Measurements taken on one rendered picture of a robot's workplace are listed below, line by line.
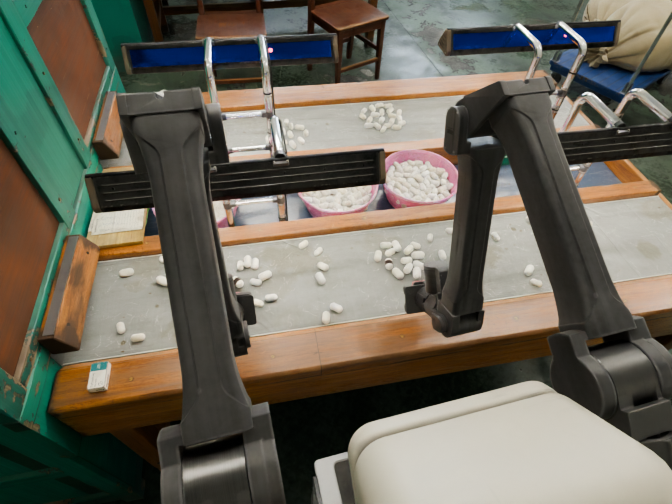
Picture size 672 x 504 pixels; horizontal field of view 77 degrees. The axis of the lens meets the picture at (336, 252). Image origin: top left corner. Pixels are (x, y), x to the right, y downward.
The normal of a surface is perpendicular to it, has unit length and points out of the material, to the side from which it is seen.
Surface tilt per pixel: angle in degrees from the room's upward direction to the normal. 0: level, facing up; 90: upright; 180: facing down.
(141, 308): 0
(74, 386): 0
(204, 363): 34
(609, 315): 25
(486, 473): 42
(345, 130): 0
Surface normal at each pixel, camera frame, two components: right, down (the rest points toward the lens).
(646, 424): 0.20, -0.05
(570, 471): -0.11, -0.95
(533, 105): 0.16, -0.26
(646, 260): 0.04, -0.62
